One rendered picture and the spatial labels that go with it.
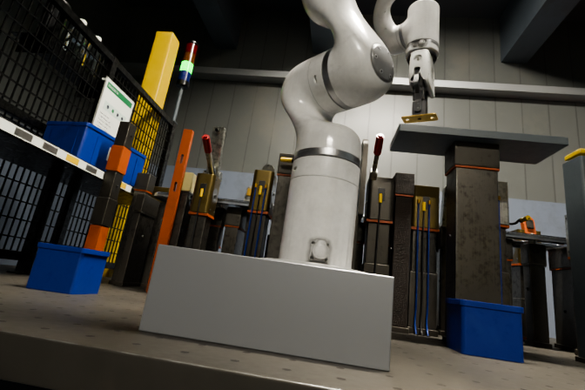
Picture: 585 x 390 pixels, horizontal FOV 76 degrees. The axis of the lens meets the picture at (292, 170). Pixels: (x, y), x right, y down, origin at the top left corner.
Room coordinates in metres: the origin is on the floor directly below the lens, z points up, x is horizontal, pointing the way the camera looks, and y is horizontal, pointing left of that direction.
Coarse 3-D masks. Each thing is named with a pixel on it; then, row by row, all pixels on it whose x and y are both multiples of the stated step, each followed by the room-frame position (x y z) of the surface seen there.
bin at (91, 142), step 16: (48, 128) 1.10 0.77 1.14; (64, 128) 1.08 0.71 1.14; (80, 128) 1.07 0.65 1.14; (96, 128) 1.09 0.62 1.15; (64, 144) 1.08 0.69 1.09; (80, 144) 1.06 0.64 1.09; (96, 144) 1.11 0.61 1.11; (112, 144) 1.17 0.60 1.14; (96, 160) 1.13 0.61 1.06; (144, 160) 1.34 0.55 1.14; (128, 176) 1.28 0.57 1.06
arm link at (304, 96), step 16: (304, 64) 0.63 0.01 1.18; (320, 64) 0.59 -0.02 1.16; (288, 80) 0.65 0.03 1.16; (304, 80) 0.62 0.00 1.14; (320, 80) 0.60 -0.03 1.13; (288, 96) 0.65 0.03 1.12; (304, 96) 0.63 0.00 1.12; (320, 96) 0.62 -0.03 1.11; (288, 112) 0.64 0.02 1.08; (304, 112) 0.63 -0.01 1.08; (320, 112) 0.65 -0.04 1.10; (336, 112) 0.66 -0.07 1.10; (304, 128) 0.60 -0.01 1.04; (320, 128) 0.58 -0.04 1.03; (336, 128) 0.58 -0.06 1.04; (304, 144) 0.60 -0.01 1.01; (320, 144) 0.58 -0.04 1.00; (336, 144) 0.57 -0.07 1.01; (352, 144) 0.59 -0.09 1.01; (352, 160) 0.59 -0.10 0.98
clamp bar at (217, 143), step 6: (216, 126) 1.09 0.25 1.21; (216, 132) 1.08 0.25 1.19; (222, 132) 1.08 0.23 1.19; (216, 138) 1.09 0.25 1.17; (222, 138) 1.09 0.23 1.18; (216, 144) 1.09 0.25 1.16; (222, 144) 1.10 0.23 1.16; (216, 150) 1.09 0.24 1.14; (222, 150) 1.11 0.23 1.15; (216, 156) 1.10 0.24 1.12; (216, 162) 1.10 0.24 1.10; (216, 168) 1.10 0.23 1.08; (216, 174) 1.10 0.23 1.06
